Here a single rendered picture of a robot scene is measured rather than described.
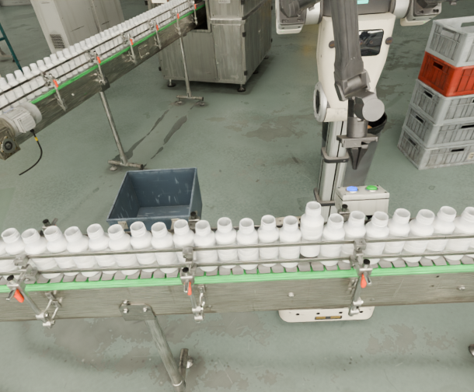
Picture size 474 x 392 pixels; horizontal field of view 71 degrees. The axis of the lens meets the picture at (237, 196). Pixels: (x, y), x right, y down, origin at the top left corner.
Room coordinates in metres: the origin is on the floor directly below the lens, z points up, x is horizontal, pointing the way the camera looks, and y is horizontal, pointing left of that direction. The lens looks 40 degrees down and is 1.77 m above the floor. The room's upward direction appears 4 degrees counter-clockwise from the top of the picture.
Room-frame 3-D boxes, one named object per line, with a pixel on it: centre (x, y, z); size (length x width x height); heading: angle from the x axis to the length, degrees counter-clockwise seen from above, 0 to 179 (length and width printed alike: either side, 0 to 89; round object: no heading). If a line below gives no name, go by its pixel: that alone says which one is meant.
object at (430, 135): (2.49, -1.88, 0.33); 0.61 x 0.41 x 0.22; 94
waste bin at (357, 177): (2.17, -0.89, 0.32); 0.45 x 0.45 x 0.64
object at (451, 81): (2.50, -1.89, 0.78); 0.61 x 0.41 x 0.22; 94
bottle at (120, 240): (0.63, 0.33, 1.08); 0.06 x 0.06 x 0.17
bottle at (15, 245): (0.65, 0.62, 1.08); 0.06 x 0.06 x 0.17
